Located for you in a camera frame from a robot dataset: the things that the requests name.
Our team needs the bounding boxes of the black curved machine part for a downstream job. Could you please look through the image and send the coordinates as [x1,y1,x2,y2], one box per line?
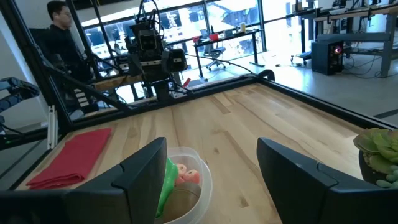
[0,77,40,113]

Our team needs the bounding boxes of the long wooden workbench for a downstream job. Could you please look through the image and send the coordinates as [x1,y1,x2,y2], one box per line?
[298,0,398,78]

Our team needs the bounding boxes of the person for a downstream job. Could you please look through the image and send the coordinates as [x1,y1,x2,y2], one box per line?
[29,0,94,83]

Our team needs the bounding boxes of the black office desk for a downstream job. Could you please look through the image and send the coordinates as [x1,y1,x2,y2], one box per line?
[192,29,266,78]

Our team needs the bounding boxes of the black computer tower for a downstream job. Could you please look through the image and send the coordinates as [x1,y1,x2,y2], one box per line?
[311,40,345,76]

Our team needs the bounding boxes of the black aluminium table frame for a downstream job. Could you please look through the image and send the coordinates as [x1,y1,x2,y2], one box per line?
[0,0,398,191]

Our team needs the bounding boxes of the potted succulent plant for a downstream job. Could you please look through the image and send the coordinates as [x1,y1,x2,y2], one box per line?
[353,128,398,189]

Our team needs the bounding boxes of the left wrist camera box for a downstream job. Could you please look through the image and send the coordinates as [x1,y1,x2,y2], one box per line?
[137,30,159,52]

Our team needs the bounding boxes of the clear plastic tupperware container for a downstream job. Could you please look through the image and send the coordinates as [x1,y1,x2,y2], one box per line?
[154,146,214,224]

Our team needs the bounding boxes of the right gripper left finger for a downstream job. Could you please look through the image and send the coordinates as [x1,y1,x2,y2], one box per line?
[0,136,168,224]

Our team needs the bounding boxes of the grey office chair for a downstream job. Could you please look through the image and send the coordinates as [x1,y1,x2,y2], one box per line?
[205,46,228,72]

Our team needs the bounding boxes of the red folded cloth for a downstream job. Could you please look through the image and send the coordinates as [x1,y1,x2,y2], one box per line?
[25,127,113,190]

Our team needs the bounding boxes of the green toy pepper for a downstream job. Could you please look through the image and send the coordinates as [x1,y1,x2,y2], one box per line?
[155,157,180,218]

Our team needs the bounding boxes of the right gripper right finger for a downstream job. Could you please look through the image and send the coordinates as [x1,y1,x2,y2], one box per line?
[256,137,398,224]

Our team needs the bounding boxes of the white aluminium profile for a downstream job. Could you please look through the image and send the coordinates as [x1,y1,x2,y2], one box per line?
[47,105,59,150]

